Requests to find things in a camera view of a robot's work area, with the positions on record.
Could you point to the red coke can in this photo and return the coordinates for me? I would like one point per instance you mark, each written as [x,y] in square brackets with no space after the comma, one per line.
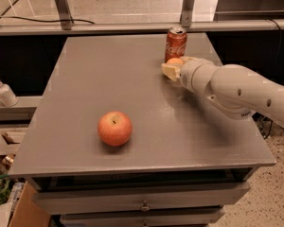
[175,43]

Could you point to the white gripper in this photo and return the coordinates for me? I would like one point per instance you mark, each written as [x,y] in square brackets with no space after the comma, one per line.
[189,72]

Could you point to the grey drawer cabinet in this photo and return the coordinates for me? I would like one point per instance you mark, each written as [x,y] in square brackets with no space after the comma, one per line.
[177,138]

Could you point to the red apple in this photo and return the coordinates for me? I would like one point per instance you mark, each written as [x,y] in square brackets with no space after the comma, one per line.
[115,129]

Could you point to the white pump dispenser bottle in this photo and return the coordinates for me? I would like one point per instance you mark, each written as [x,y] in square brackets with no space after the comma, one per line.
[7,96]

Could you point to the metal railing post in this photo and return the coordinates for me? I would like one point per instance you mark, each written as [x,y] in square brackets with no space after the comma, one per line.
[186,13]
[64,14]

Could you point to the right metal railing post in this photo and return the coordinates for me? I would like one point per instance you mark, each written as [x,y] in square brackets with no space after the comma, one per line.
[186,13]

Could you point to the brown cardboard box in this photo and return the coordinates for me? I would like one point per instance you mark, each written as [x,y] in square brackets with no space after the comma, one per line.
[26,213]

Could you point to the upper grey drawer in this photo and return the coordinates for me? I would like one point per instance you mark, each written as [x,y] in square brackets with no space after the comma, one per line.
[141,198]

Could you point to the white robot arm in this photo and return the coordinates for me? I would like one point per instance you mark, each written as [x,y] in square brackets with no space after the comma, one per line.
[235,90]

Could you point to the left metal railing post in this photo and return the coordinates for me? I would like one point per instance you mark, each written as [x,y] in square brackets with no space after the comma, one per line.
[64,14]

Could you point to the small orange fruit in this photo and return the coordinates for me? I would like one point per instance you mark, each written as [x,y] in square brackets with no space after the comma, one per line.
[175,61]

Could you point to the lower grey drawer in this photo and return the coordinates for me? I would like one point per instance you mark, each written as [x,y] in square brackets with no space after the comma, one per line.
[152,218]

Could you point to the grey drawer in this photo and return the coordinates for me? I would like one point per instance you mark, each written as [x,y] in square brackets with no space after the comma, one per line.
[152,218]
[141,198]

